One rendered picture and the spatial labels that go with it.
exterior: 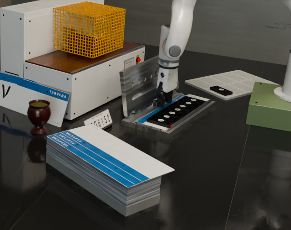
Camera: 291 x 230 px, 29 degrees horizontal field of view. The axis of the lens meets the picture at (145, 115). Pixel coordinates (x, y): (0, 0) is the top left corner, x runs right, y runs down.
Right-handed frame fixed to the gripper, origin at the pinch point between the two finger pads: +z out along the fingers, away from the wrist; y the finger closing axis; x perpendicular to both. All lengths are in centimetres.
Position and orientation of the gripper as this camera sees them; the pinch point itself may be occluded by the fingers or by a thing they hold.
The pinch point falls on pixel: (164, 101)
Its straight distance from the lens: 236.0
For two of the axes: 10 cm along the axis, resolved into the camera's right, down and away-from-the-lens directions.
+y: 4.9, -2.9, 8.2
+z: -0.8, 9.3, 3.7
